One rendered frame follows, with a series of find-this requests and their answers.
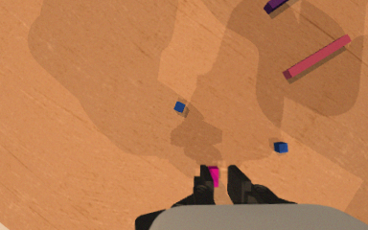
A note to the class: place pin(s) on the pink rod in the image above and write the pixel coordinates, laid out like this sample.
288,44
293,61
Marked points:
312,59

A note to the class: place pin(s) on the purple rod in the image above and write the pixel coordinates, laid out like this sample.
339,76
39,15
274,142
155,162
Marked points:
272,5

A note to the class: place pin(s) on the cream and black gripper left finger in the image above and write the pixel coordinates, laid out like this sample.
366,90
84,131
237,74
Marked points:
203,194

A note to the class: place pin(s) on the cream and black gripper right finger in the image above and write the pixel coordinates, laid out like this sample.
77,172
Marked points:
242,191

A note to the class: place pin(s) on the magenta rectangular block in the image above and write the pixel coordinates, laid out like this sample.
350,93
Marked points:
214,170

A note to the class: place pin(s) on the small blue cube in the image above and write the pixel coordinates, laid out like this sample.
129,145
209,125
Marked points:
179,107
281,147

